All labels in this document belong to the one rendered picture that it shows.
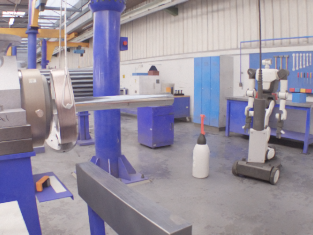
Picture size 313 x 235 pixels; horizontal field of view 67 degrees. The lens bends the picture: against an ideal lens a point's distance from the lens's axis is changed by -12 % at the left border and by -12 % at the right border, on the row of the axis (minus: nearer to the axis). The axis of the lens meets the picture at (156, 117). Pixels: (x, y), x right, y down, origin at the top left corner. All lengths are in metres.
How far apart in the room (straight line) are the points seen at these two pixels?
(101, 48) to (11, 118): 2.24
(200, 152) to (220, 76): 3.31
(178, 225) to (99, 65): 2.59
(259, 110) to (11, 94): 0.92
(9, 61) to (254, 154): 1.05
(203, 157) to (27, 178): 2.57
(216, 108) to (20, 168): 5.69
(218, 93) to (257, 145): 5.32
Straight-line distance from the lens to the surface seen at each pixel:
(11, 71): 1.14
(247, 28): 6.56
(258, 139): 1.02
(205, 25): 7.54
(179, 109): 7.51
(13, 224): 0.71
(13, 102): 1.07
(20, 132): 0.96
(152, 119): 4.60
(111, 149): 3.16
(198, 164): 3.33
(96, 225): 1.12
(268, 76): 3.34
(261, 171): 3.32
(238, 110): 5.67
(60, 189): 1.07
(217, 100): 6.34
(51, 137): 1.60
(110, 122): 3.09
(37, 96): 1.15
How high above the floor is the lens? 1.21
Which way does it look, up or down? 8 degrees down
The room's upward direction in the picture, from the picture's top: straight up
